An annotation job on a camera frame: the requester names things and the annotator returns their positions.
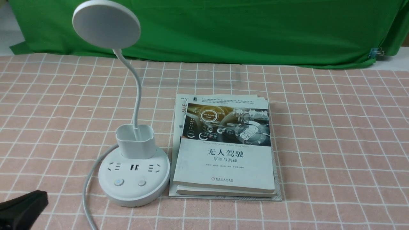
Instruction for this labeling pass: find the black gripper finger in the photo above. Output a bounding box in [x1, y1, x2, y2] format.
[0, 190, 49, 230]

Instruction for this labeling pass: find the white desk lamp with base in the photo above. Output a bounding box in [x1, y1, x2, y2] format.
[73, 0, 171, 208]

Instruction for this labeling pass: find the bottom thin paper booklet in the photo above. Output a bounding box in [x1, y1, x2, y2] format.
[168, 94, 283, 202]

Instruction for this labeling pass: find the top white self-driving book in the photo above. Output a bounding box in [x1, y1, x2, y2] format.
[173, 94, 275, 193]

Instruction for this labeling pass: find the pink checkered tablecloth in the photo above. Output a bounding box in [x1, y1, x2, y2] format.
[0, 54, 409, 230]

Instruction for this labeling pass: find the green backdrop cloth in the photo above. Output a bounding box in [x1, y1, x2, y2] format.
[7, 0, 409, 69]

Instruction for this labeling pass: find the blue binder clip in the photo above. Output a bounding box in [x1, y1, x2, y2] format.
[368, 48, 384, 59]

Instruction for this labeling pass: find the white lamp power cable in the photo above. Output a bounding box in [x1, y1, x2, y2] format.
[82, 144, 119, 230]

